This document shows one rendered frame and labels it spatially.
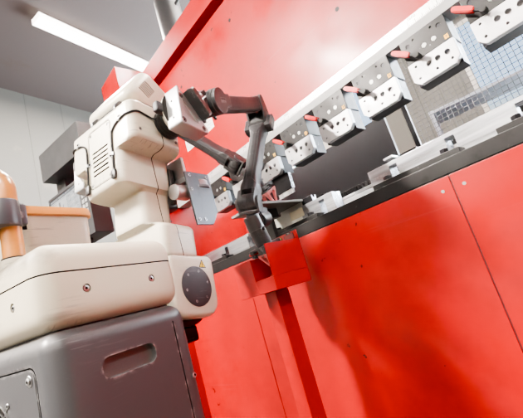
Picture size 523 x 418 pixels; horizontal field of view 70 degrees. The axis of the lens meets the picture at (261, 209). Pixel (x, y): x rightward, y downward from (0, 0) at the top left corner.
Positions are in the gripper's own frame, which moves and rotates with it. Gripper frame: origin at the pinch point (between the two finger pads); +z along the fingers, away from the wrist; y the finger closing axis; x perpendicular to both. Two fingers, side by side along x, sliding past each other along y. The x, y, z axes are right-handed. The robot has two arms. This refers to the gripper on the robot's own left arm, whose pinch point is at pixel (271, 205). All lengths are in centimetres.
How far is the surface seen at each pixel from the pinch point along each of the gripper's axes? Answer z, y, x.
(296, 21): -56, -38, -38
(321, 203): 10.5, -17.7, -6.0
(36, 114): -202, 296, -93
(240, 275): 9.1, -6.4, 40.8
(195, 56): -86, 30, -52
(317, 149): -8.5, -24.9, -15.3
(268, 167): -13.9, 1.5, -14.7
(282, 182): -4.4, -0.7, -13.7
